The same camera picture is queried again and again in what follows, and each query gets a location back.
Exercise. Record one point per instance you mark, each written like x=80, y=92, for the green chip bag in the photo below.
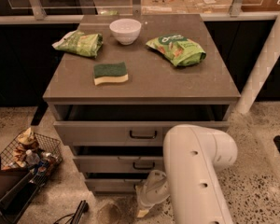
x=178, y=50
x=77, y=42

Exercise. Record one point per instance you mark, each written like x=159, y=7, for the crumpled tan snack bag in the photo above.
x=25, y=140

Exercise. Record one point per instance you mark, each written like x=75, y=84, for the white ceramic bowl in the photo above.
x=126, y=31

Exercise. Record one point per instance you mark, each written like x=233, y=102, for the black wire basket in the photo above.
x=38, y=153

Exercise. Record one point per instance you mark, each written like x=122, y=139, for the clear plastic water bottle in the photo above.
x=32, y=158

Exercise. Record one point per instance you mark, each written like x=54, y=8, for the dark brown bin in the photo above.
x=16, y=192

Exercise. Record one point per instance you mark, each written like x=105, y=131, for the white diagonal post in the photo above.
x=263, y=67

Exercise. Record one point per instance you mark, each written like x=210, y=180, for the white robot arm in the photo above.
x=192, y=156

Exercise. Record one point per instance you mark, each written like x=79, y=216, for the left green chip bag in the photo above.
x=77, y=42

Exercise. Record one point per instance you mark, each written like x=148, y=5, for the right green chip bag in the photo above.
x=178, y=50

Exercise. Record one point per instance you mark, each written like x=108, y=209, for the grey drawer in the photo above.
x=118, y=159
x=132, y=125
x=114, y=182

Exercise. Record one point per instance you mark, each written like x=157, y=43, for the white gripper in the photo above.
x=156, y=187

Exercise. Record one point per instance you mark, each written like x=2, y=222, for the grey drawer cabinet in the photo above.
x=153, y=80

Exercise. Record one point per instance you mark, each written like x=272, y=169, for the green yellow sponge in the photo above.
x=110, y=73

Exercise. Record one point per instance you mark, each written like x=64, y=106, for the left cardboard box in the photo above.
x=163, y=6

